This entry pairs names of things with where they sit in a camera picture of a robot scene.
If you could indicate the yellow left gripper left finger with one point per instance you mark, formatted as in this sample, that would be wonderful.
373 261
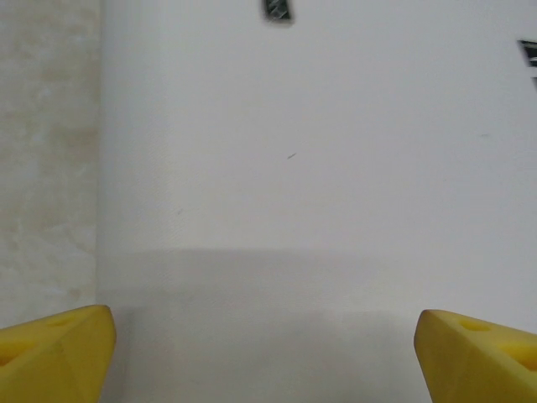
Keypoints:
54 361

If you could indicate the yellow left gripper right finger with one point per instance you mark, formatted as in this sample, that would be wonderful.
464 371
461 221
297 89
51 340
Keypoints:
482 365

